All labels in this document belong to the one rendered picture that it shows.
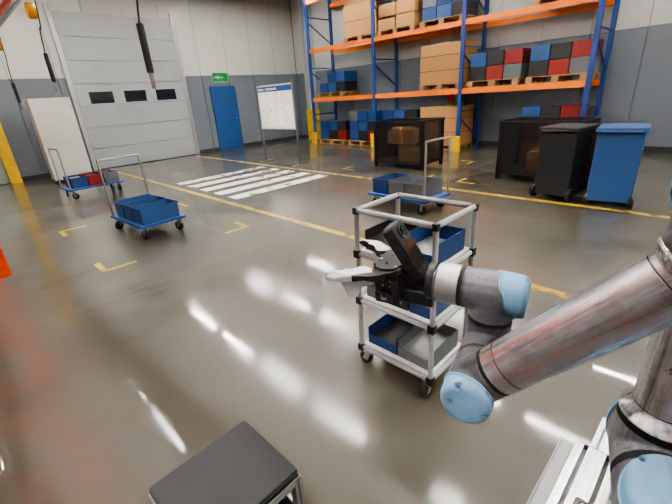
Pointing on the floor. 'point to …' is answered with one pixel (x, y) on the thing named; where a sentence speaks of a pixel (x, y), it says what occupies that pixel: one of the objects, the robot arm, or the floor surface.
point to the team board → (277, 110)
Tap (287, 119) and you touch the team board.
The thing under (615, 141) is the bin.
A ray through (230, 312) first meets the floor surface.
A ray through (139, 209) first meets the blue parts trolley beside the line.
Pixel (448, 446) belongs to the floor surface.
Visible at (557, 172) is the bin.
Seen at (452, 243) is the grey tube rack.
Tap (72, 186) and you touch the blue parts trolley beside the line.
